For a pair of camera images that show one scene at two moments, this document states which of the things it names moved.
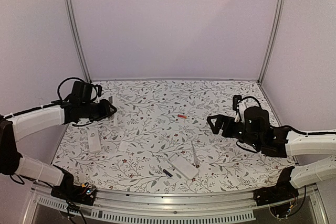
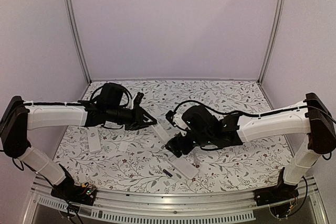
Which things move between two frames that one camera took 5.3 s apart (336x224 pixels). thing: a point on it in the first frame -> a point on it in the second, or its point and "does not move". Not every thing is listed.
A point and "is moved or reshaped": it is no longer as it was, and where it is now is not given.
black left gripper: [106, 110] -> [137, 121]
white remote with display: [112, 120] is moved or reshaped
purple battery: [167, 173] does not move
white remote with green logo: [94, 140] does not move
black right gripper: [226, 119] -> [172, 143]
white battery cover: [123, 146] does not move
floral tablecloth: [159, 140] does not move
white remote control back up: [187, 169] does not move
